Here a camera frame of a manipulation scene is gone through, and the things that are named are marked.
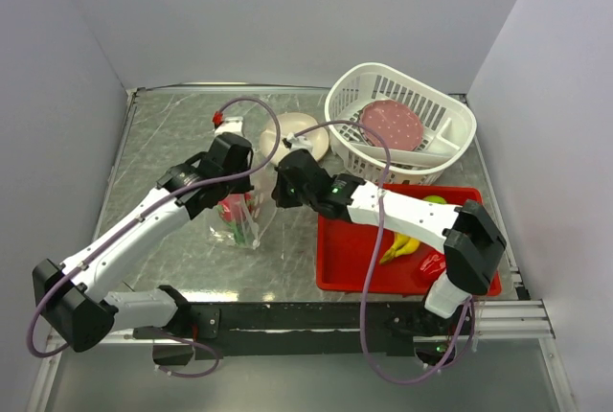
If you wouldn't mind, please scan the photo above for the pink dragon fruit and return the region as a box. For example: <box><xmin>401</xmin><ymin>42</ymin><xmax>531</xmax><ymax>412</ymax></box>
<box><xmin>216</xmin><ymin>194</ymin><xmax>254</xmax><ymax>245</ymax></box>

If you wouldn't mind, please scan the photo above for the clear dotted zip top bag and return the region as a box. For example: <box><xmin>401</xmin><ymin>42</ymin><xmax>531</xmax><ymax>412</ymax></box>
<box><xmin>206</xmin><ymin>164</ymin><xmax>277</xmax><ymax>249</ymax></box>

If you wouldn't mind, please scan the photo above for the yellow banana bunch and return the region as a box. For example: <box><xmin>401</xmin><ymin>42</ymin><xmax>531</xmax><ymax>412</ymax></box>
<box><xmin>379</xmin><ymin>233</ymin><xmax>420</xmax><ymax>264</ymax></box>

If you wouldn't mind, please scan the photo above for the red bell pepper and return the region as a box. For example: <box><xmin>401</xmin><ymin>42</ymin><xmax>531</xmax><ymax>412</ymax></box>
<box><xmin>416</xmin><ymin>251</ymin><xmax>446</xmax><ymax>286</ymax></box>

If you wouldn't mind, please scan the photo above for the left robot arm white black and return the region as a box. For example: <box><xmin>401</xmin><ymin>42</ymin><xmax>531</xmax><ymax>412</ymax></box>
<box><xmin>32</xmin><ymin>132</ymin><xmax>253</xmax><ymax>353</ymax></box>

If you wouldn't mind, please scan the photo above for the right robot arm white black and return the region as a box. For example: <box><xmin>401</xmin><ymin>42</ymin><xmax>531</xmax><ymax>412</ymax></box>
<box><xmin>272</xmin><ymin>149</ymin><xmax>507</xmax><ymax>334</ymax></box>

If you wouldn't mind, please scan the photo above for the beige divided plate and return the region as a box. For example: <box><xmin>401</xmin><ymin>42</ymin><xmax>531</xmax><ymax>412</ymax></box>
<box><xmin>258</xmin><ymin>112</ymin><xmax>329</xmax><ymax>165</ymax></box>

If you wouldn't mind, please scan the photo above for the red plastic tray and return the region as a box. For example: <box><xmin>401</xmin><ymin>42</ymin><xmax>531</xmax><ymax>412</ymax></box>
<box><xmin>316</xmin><ymin>184</ymin><xmax>501</xmax><ymax>296</ymax></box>

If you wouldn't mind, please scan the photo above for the pink dotted plate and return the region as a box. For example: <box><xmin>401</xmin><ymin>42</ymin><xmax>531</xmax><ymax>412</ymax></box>
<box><xmin>359</xmin><ymin>100</ymin><xmax>423</xmax><ymax>151</ymax></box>

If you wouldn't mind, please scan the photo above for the green apple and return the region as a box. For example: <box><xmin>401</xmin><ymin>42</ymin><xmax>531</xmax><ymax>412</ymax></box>
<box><xmin>422</xmin><ymin>195</ymin><xmax>447</xmax><ymax>205</ymax></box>

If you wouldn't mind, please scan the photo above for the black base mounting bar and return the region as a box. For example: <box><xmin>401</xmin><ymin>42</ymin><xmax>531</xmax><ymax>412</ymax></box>
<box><xmin>132</xmin><ymin>301</ymin><xmax>475</xmax><ymax>366</ymax></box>

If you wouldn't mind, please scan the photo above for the white plastic basket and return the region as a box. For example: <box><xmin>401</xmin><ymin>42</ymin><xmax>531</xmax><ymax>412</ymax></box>
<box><xmin>324</xmin><ymin>62</ymin><xmax>477</xmax><ymax>185</ymax></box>

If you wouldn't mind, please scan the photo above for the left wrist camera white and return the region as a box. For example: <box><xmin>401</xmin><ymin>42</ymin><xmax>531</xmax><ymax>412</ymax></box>
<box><xmin>212</xmin><ymin>111</ymin><xmax>244</xmax><ymax>137</ymax></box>

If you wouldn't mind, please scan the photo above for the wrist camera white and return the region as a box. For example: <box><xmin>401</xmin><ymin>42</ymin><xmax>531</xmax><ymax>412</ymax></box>
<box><xmin>212</xmin><ymin>111</ymin><xmax>244</xmax><ymax>137</ymax></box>
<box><xmin>283</xmin><ymin>133</ymin><xmax>313</xmax><ymax>153</ymax></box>

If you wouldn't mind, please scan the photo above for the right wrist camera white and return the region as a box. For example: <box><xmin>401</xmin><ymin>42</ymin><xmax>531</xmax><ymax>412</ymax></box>
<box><xmin>283</xmin><ymin>133</ymin><xmax>313</xmax><ymax>153</ymax></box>

